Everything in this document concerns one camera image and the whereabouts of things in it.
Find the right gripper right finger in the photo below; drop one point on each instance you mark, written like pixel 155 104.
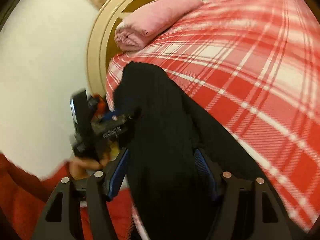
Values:
pixel 245 209

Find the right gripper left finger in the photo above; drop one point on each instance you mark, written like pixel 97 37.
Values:
pixel 60 218

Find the black pants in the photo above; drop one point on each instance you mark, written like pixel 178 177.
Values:
pixel 173 198

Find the red sleeve forearm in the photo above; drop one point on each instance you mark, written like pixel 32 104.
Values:
pixel 24 195

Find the left hand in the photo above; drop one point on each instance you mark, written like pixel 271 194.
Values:
pixel 79 168

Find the pink folded blanket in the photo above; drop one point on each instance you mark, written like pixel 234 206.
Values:
pixel 140 27

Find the red plaid bed sheet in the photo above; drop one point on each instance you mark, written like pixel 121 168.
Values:
pixel 254 66

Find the cream round headboard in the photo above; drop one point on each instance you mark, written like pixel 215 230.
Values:
pixel 101 45

